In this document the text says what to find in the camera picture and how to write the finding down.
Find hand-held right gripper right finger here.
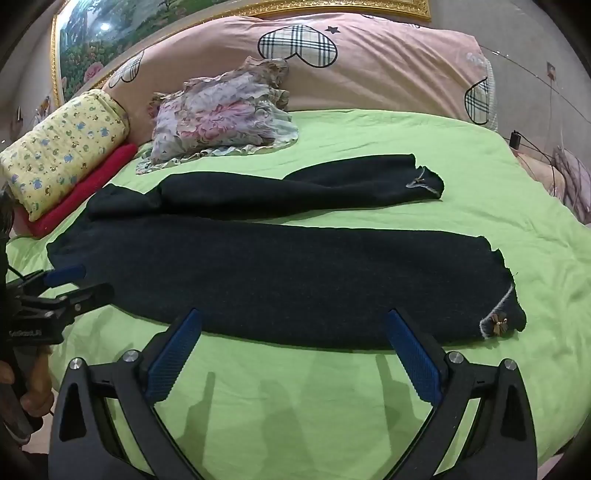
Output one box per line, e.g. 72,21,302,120
385,309,539,480

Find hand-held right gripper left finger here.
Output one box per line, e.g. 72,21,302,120
48,308,204,480

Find gold framed landscape painting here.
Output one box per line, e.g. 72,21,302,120
50,0,432,107

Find pink pillow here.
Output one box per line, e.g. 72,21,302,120
517,147,591,224

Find black charger cable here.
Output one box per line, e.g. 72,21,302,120
517,131,564,169

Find black pants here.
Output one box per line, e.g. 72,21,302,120
46,154,527,349

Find person's left hand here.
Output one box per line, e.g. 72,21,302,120
0,346,55,416

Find green bed sheet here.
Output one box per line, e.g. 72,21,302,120
4,108,591,480

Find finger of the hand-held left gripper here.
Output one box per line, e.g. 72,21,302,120
18,283,115,321
7,264,87,296

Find floral ruffled pillow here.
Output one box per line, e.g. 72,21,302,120
135,56,300,175

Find red cushion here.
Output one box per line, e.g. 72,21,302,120
14,143,139,239

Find yellow printed pillow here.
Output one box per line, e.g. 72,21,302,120
0,89,131,222

